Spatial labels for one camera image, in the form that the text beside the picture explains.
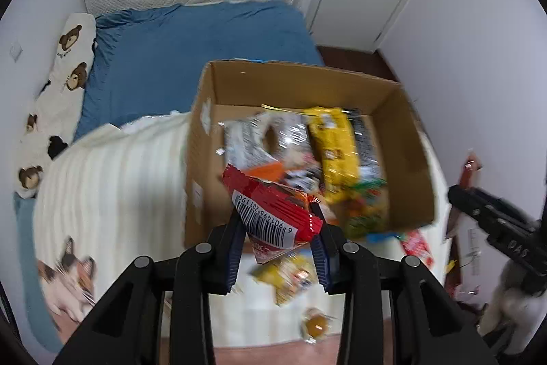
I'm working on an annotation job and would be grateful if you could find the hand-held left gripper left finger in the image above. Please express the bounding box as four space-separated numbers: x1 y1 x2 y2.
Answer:
53 200 249 365

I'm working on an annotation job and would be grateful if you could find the large yellow black packet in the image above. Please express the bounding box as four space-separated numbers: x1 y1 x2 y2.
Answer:
305 107 387 203

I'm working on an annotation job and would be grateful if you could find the grey snack packet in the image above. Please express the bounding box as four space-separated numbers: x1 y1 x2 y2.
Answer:
222 115 278 169

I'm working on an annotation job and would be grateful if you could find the bear print pillow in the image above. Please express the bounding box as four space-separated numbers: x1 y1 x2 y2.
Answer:
15 12 97 199

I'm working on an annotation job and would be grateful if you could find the cat print blanket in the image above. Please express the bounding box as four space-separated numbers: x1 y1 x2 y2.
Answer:
32 113 449 365

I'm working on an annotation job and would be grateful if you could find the long red snack packet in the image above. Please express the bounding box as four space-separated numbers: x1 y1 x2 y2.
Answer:
399 230 434 266

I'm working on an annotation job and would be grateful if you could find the clear yellow-edged pastry packet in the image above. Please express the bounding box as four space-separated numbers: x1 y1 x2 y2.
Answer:
299 307 332 344

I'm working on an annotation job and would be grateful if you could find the yellow snack packet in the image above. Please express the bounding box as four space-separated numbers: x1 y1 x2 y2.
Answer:
250 254 319 306

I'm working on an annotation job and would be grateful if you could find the blue bed sheet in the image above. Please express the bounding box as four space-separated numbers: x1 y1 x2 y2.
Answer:
13 0 323 353

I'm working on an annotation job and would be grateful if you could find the cardboard box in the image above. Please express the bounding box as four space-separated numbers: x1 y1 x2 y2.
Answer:
184 59 437 248

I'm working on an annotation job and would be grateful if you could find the small cartoon face packet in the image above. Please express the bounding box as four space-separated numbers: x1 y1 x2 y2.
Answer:
282 151 325 192

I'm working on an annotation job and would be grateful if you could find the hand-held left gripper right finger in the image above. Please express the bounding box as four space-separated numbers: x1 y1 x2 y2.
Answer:
310 203 498 365

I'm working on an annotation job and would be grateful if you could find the orange snack packet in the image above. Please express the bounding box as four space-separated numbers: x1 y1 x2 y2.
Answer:
248 162 285 182

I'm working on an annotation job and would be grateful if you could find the colourful candy bag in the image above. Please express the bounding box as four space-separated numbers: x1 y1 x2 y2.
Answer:
329 179 391 237

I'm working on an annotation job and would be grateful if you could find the person's right forearm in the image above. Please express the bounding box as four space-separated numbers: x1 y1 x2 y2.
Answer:
479 262 547 353

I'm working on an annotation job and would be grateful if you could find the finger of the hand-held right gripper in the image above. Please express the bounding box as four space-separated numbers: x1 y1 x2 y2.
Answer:
448 185 536 241

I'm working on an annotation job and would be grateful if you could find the white wall outlet strip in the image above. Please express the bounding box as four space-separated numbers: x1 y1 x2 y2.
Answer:
464 226 483 276

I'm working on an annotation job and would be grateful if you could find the small red snack packet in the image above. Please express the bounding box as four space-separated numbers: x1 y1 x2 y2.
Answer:
222 164 324 265

